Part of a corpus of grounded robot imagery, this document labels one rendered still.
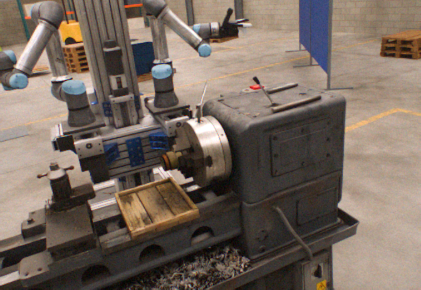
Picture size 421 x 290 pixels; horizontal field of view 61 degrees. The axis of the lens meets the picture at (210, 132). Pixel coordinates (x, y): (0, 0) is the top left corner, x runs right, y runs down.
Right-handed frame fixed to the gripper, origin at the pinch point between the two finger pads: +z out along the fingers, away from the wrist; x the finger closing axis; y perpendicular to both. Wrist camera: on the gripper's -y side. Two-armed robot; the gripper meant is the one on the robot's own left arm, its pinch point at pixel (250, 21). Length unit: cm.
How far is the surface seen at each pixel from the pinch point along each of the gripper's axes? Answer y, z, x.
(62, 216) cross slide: 48, -96, 103
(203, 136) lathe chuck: 27, -35, 85
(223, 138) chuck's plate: 29, -27, 84
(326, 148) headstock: 46, 23, 75
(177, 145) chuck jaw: 34, -47, 78
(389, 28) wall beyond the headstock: 260, 559, -865
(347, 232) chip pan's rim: 90, 33, 88
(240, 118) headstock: 22, -18, 80
